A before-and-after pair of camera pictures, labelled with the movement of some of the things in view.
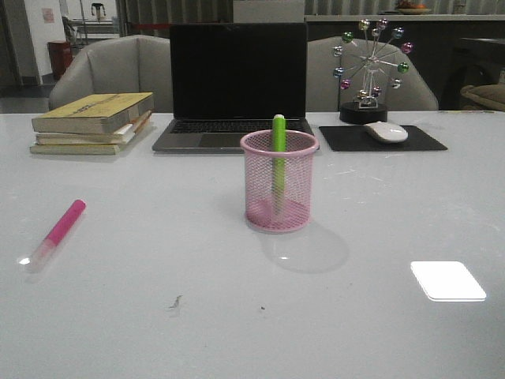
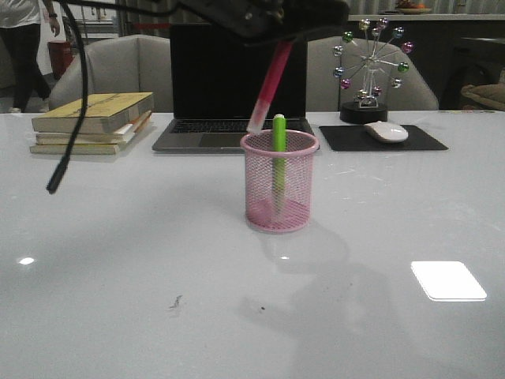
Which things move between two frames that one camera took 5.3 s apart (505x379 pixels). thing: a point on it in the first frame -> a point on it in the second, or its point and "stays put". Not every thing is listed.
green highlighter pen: (278, 163) stays put
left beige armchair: (125, 65) stays put
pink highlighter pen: (47, 252) -> (274, 76)
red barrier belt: (151, 25) stays put
